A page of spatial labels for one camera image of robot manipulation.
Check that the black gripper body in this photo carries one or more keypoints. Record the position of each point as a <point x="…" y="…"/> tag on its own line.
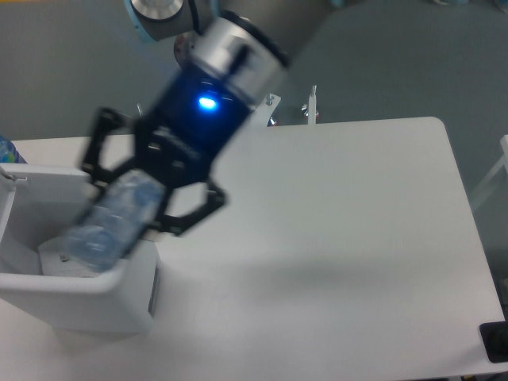
<point x="177" y="141"/>

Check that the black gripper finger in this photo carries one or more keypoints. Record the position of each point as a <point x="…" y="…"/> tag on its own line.
<point x="215" y="198"/>
<point x="101" y="155"/>

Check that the clear plastic water bottle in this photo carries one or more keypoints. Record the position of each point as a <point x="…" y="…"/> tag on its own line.
<point x="114" y="224"/>

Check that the white paper carton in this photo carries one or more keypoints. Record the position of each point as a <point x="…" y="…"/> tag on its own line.
<point x="55" y="261"/>

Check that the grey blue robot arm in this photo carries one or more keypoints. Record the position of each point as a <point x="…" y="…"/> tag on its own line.
<point x="156" y="22"/>

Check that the white trash can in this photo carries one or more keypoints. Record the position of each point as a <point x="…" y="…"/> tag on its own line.
<point x="37" y="204"/>

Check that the blue bottle at left edge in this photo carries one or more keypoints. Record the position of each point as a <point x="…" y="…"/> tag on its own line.
<point x="9" y="154"/>

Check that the black clamp at table edge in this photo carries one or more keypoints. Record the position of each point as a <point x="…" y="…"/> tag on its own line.
<point x="494" y="336"/>

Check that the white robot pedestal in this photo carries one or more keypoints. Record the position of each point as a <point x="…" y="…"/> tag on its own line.
<point x="266" y="113"/>

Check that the white bracket post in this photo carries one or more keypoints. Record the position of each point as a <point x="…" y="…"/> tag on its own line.
<point x="310" y="110"/>

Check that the white frame at right edge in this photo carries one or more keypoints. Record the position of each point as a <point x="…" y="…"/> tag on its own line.
<point x="492" y="180"/>

